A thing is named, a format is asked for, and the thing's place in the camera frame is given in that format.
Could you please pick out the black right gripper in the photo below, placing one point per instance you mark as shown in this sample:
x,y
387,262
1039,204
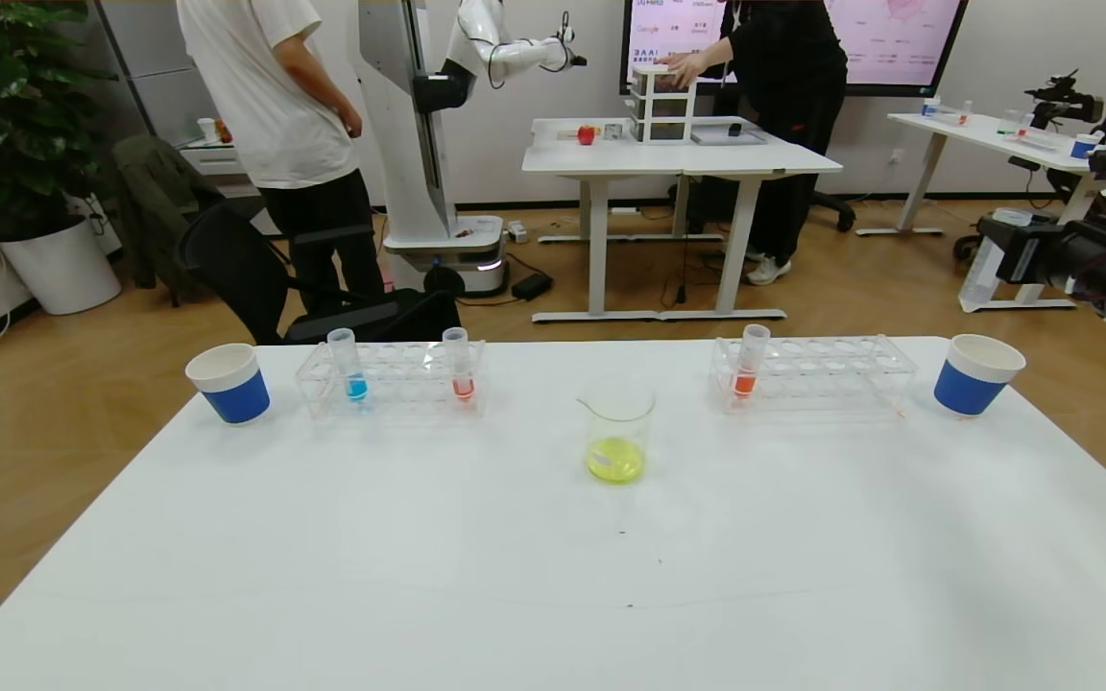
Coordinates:
x,y
1024,250

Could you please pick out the yellow pigment test tube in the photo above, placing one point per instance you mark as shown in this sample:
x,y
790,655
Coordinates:
x,y
983,274

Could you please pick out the blue pigment test tube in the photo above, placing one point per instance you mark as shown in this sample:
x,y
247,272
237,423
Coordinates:
x,y
356,387

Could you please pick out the black wheeled robot base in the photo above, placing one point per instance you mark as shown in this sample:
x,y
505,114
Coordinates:
x,y
987,226

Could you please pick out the black background robot arm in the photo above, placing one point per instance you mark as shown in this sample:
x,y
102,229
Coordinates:
x,y
1062,96

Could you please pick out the clear acrylic tube rack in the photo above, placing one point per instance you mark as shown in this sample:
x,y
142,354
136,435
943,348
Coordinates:
x,y
399,384
822,379

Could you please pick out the red pigment test tube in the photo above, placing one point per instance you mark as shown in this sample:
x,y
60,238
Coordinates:
x,y
463,387
744,384

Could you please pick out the glass beaker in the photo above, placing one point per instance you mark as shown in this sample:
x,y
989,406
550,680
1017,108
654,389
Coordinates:
x,y
616,461

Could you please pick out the white desk with slanted legs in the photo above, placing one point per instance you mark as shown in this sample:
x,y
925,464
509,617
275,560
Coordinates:
x,y
975,134

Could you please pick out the small blue paper cup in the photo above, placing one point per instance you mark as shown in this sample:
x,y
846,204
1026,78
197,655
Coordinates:
x,y
1081,148

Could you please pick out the blue white paper cup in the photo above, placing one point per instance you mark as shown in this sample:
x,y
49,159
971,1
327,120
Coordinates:
x,y
236,393
968,389

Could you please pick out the person in black clothes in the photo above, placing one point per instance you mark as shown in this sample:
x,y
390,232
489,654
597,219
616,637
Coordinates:
x,y
793,96

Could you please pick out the grey tray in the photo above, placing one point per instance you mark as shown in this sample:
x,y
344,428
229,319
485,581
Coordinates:
x,y
726,137

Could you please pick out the white drawer organiser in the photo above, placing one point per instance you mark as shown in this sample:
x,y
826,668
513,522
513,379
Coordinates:
x,y
663,106

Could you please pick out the red apple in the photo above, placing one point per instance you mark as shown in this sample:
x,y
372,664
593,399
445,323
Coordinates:
x,y
587,135

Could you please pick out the black power adapter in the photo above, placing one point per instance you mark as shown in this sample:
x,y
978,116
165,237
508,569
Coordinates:
x,y
532,287

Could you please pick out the white power strip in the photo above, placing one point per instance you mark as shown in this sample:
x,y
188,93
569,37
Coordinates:
x,y
517,231

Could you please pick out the tall white robot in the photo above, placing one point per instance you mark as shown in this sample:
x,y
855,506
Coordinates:
x,y
409,192

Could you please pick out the person in white shirt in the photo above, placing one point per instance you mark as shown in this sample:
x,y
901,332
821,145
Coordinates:
x,y
265,96

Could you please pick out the black office chair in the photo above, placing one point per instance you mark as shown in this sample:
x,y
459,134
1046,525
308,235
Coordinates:
x,y
246,278

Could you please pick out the white drawer cabinet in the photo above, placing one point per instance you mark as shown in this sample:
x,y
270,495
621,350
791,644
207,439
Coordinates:
x,y
217,158

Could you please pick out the small white cup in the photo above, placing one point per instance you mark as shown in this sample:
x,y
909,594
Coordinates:
x,y
207,130

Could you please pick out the dark olive jacket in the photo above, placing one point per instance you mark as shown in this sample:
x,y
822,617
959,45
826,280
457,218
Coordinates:
x,y
155,197

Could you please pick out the white plant pot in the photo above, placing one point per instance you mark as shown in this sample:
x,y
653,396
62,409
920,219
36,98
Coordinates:
x,y
63,271

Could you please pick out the green leafy plant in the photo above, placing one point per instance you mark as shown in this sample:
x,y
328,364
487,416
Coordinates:
x,y
6,115

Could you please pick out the wall display screen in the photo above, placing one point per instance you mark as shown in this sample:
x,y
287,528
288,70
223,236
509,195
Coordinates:
x,y
899,48

